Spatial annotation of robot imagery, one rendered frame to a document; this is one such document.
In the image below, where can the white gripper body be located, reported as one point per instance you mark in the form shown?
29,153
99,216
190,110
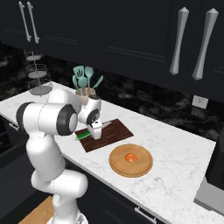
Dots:
96,131

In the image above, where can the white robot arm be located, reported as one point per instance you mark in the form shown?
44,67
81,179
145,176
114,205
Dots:
43,140

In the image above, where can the dark brown cutting board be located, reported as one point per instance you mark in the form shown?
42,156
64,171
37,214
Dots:
112,135

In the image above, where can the round wooden plate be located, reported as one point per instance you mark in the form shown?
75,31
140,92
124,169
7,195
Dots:
122,166

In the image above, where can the dark lower drawer front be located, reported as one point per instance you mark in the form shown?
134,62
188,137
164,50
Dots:
116,204

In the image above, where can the dark open drawer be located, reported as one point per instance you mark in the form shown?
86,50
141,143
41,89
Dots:
10,137

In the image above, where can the beige utensil pot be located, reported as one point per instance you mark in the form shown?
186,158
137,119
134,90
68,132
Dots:
82,97

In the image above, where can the teal angled utensil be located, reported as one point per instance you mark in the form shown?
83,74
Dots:
98,82

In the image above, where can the teal small utensil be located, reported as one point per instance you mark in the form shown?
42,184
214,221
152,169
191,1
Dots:
74,81

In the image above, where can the teal slotted spatula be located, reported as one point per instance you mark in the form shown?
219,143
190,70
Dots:
78,72

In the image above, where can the dark upper cupboard door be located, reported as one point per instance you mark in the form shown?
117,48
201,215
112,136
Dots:
217,58
64,26
11,20
137,32

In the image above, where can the dark appliance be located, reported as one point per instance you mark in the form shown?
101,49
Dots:
217,163

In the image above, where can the grey hob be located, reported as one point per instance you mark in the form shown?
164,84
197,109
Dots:
211,198

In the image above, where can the white wall socket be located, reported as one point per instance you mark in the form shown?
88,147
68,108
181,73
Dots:
200,102

